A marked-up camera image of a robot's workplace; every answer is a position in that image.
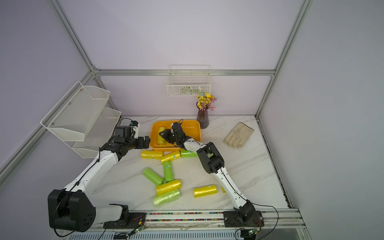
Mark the yellow purple artificial flowers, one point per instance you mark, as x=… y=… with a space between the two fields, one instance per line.
x=206 y=102

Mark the cream work glove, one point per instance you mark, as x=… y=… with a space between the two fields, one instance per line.
x=238 y=136

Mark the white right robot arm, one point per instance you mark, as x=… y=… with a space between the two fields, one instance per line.
x=213 y=163

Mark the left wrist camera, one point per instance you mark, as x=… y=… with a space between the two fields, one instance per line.
x=123 y=134

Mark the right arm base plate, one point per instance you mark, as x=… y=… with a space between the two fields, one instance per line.
x=231 y=219

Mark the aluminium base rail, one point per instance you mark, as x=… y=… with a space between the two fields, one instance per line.
x=208 y=219

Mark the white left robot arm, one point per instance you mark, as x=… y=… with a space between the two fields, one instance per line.
x=71 y=209

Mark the orange plastic storage box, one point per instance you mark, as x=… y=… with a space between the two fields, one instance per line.
x=190 y=127

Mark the light green trash bag roll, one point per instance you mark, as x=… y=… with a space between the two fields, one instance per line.
x=166 y=197

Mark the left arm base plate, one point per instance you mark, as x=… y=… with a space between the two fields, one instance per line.
x=131 y=221

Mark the white wire wall basket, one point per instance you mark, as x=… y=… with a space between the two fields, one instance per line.
x=189 y=80

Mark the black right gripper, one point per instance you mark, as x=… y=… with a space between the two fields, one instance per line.
x=167 y=132

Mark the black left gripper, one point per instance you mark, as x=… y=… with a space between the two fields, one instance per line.
x=141 y=145

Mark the purple glass vase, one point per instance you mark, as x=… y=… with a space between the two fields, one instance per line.
x=203 y=118

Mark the aluminium corner frame post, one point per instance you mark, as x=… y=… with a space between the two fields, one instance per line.
x=293 y=33

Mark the white mesh lower shelf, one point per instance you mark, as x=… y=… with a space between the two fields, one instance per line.
x=99 y=134

